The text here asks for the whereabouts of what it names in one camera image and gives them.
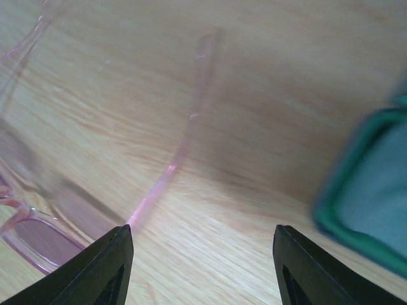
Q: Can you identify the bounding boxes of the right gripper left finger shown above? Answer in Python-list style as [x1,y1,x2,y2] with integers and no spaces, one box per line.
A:
[2,225,133,305]

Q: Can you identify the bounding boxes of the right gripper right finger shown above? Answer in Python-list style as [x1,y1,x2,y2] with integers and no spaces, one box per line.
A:
[273,225,406,305]

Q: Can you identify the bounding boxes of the blue-grey glasses case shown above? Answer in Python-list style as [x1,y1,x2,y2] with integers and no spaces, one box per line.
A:
[312,94,406,278]

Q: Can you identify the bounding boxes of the pink sunglasses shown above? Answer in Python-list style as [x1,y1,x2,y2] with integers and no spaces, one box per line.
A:
[0,0,223,276]

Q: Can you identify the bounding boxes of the light blue cleaning cloth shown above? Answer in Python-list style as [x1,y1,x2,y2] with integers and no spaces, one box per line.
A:
[338,123,406,257]

